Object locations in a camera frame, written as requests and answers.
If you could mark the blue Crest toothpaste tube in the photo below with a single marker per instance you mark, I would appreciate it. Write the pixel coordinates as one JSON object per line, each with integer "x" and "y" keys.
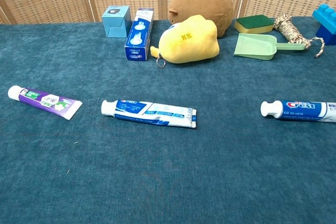
{"x": 302, "y": 110}

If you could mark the crumpled blue white toothpaste tube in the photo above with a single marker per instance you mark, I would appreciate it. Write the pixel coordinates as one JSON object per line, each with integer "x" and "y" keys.
{"x": 147, "y": 112}

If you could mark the long blue toothpaste carton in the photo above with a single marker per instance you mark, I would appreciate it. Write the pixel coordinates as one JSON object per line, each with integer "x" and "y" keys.
{"x": 137, "y": 37}

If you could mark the purple white toothpaste tube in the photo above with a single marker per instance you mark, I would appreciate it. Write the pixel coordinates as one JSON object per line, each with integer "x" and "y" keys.
{"x": 47, "y": 100}

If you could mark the yellow plush toy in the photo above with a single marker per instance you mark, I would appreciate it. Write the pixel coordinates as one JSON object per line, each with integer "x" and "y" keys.
{"x": 189, "y": 43}

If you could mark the teal table cloth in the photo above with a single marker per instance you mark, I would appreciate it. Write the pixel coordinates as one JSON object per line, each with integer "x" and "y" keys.
{"x": 168, "y": 169}

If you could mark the small light blue carton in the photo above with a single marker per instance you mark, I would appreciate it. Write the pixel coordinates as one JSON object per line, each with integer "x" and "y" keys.
{"x": 115, "y": 22}

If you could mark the brown plush toy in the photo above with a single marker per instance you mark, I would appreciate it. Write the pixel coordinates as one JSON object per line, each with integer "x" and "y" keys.
{"x": 204, "y": 6}

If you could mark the light green plastic dustpan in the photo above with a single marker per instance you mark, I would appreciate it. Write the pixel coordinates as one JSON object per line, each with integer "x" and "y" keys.
{"x": 253, "y": 47}

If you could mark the green yellow sponge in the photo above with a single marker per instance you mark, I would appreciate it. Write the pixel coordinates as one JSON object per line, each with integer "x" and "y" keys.
{"x": 253, "y": 23}

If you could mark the dark blue building block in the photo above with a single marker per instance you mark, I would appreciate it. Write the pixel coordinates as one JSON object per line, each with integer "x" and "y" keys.
{"x": 328, "y": 36}

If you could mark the light blue building block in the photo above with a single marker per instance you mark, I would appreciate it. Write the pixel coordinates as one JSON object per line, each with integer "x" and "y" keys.
{"x": 326, "y": 15}

